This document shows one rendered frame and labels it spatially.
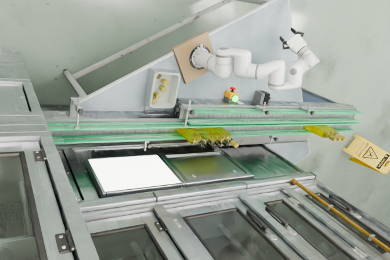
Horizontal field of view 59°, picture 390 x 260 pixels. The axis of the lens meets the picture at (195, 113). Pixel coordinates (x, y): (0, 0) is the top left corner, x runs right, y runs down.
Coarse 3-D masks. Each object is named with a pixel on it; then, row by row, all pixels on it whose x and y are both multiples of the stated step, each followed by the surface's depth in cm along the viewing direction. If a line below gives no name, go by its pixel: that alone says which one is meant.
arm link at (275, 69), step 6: (276, 60) 186; (282, 60) 186; (258, 66) 186; (264, 66) 185; (270, 66) 183; (276, 66) 183; (282, 66) 185; (258, 72) 185; (264, 72) 184; (270, 72) 184; (276, 72) 187; (282, 72) 187; (258, 78) 188; (270, 78) 190; (276, 78) 188; (282, 78) 189; (276, 84) 189; (282, 84) 190
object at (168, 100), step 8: (160, 72) 200; (160, 80) 210; (168, 80) 213; (176, 80) 209; (152, 88) 201; (168, 88) 215; (176, 88) 210; (152, 96) 203; (168, 96) 217; (176, 96) 211; (152, 104) 208; (160, 104) 211; (168, 104) 214
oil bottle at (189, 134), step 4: (180, 128) 213; (184, 128) 210; (188, 128) 210; (180, 132) 213; (184, 132) 209; (188, 132) 205; (192, 132) 205; (196, 132) 207; (184, 136) 209; (188, 136) 205; (192, 136) 201; (196, 136) 201; (200, 136) 202; (188, 140) 205; (192, 140) 201; (196, 140) 200; (192, 144) 201; (196, 144) 200
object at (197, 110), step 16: (208, 112) 213; (224, 112) 219; (240, 112) 226; (256, 112) 234; (272, 112) 242; (288, 112) 251; (304, 112) 261; (320, 112) 271; (336, 112) 282; (352, 112) 294
